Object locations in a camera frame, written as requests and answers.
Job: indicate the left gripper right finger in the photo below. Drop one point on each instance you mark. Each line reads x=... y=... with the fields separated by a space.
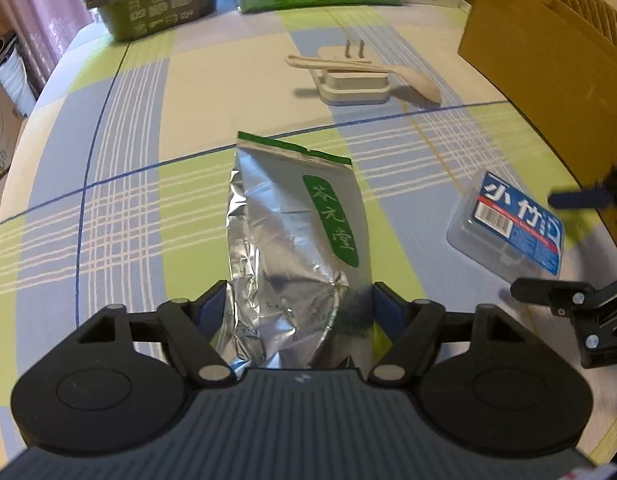
x=412 y=328

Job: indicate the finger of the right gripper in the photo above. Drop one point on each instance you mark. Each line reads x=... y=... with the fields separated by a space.
x=602 y=195
x=566 y=296

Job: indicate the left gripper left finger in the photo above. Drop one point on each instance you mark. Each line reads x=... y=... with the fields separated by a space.
x=189 y=327

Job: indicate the clear blue label case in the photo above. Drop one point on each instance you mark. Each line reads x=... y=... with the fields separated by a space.
x=506 y=231

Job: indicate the silver tea foil pouch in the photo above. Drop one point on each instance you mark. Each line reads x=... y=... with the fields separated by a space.
x=300 y=288

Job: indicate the brown cardboard box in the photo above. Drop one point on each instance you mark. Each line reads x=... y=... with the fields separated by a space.
x=558 y=70

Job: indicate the checked tablecloth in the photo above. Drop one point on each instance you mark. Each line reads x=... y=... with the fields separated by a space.
x=118 y=191

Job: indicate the quilted beige chair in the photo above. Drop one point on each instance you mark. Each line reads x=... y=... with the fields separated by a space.
x=598 y=13

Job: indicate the white power adapter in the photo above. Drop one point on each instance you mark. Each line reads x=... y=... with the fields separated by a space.
x=351 y=88

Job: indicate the grey white paper bag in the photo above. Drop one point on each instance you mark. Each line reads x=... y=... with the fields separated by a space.
x=14 y=76

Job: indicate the pink curtain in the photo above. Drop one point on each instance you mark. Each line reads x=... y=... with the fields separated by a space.
x=47 y=27

